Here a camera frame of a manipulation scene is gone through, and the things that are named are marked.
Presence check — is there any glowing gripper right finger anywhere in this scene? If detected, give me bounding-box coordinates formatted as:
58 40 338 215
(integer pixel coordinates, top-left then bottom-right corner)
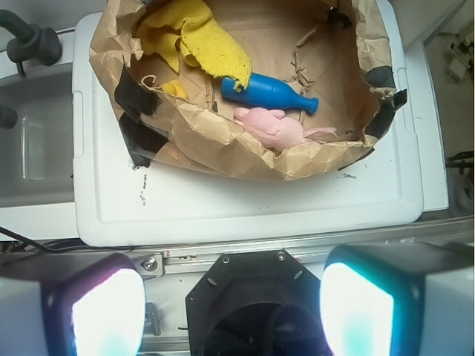
319 243 474 355

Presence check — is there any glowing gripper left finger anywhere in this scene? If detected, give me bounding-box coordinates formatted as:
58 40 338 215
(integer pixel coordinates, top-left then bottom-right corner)
1 252 145 355

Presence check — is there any yellow knitted cloth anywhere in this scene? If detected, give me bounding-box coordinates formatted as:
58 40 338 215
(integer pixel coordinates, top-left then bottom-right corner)
136 1 252 91

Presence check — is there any white plastic bin lid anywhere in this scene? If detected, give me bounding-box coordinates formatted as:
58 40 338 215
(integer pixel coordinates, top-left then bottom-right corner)
73 14 424 246

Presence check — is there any white sink basin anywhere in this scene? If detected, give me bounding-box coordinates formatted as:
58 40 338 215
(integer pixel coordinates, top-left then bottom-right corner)
1 64 77 240

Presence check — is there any pink plush toy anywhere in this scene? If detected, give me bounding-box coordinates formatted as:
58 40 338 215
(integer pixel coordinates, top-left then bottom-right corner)
233 108 338 151

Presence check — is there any blue plastic bottle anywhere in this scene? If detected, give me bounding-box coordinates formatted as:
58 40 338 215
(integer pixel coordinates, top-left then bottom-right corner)
220 73 319 114

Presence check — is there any small yellow toy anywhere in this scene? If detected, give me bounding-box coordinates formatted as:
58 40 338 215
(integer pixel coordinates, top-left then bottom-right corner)
160 80 188 99

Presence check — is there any brown paper bag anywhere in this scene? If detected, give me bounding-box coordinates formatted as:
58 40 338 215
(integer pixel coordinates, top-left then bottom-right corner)
90 1 407 180

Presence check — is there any black faucet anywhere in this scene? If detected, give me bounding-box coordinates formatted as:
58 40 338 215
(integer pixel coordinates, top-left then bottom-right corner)
1 10 62 78

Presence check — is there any aluminium rail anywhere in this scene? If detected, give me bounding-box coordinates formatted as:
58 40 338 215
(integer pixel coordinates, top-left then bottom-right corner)
128 216 474 277

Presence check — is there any black octagonal mount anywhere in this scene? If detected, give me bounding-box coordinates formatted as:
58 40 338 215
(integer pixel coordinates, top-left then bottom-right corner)
186 250 332 355

